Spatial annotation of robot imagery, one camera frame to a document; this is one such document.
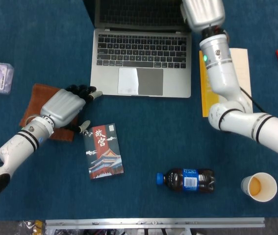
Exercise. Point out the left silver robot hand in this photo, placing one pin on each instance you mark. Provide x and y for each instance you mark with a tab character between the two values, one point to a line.
62	107

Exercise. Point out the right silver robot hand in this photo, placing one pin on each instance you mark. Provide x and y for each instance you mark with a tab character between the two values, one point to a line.
202	14

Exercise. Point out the silver laptop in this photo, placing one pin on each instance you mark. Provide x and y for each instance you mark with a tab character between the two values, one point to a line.
141	54

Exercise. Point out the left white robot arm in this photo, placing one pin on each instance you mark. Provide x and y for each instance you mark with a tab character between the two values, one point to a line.
13	151

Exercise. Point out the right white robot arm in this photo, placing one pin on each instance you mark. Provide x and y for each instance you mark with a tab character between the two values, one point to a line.
220	73

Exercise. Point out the brown folded cloth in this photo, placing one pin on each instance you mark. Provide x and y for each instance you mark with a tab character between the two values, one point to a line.
39	95

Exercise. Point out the Forbidden City illustrated book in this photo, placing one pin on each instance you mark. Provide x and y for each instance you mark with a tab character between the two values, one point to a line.
103	151

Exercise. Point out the yellow white Lexicon booklet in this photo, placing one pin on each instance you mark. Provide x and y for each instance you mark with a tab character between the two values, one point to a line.
206	102

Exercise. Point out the teal table cloth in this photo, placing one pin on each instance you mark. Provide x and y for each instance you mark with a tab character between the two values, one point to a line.
153	137

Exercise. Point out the clear bag with yellow parts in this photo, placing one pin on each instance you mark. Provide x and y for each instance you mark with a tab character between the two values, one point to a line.
32	227

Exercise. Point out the cola bottle blue label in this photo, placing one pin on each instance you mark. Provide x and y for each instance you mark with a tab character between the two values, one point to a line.
190	180

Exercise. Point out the paper cup with orange residue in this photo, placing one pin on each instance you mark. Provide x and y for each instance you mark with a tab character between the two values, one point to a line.
261	187

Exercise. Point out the aluminium profile rail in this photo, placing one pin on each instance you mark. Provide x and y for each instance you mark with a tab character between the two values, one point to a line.
153	223

